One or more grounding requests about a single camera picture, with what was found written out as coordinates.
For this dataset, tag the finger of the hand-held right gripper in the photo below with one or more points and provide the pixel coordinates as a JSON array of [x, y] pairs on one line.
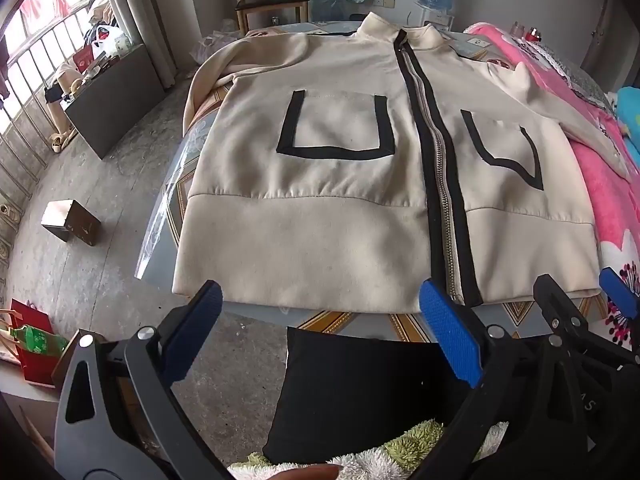
[[555, 305], [620, 295]]

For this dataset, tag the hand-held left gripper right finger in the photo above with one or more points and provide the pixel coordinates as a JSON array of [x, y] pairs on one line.
[[450, 330]]

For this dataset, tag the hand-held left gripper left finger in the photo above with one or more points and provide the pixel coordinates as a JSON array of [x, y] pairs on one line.
[[195, 330]]

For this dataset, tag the beige zip jacket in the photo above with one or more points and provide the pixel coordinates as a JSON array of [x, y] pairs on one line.
[[325, 230]]

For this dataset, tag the grey pink hanging clothes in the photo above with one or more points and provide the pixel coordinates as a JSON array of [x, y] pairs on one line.
[[4, 70]]

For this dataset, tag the person's left hand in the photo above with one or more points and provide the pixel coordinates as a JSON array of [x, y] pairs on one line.
[[310, 474]]

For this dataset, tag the pink floral blanket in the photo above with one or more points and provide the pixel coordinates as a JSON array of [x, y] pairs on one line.
[[600, 200]]

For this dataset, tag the person's black pants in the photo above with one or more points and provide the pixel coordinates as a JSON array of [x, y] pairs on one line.
[[350, 390]]

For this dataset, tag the white green fluffy robe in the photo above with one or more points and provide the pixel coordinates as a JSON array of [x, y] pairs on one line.
[[400, 445]]

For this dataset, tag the green bottle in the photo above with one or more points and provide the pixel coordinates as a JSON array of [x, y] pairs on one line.
[[40, 340]]

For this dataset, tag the small brown box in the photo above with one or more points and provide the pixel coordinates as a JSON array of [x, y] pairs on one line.
[[75, 222]]

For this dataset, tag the red gift bag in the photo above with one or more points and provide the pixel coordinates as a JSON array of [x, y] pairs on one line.
[[35, 365]]

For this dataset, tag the blue plush toy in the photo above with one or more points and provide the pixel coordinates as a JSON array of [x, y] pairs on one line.
[[631, 110]]

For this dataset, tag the grey lace-trimmed cloth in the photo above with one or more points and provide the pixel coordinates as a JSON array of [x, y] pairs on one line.
[[575, 75]]

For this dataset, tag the beige slipper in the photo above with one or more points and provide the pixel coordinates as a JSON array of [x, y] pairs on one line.
[[64, 144]]

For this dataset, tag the metal window railing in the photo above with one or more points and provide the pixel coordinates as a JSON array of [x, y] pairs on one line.
[[20, 170]]

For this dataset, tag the dark cabinet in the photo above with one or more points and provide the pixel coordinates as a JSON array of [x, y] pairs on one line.
[[115, 100]]

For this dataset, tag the red candle jar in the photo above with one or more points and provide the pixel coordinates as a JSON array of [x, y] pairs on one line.
[[534, 35]]

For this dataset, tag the red box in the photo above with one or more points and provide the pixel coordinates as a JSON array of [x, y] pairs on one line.
[[85, 59]]

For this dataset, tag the white plastic bag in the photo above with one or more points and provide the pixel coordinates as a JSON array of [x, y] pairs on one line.
[[112, 40]]

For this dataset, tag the white water dispenser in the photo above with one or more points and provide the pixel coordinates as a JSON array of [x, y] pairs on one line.
[[440, 20]]

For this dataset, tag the grey curtain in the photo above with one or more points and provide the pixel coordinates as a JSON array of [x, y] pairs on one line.
[[145, 20]]

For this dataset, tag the translucent water jug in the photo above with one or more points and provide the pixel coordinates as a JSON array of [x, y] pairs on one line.
[[332, 7]]

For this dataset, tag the wall socket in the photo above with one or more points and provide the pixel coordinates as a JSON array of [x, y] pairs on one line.
[[384, 2]]

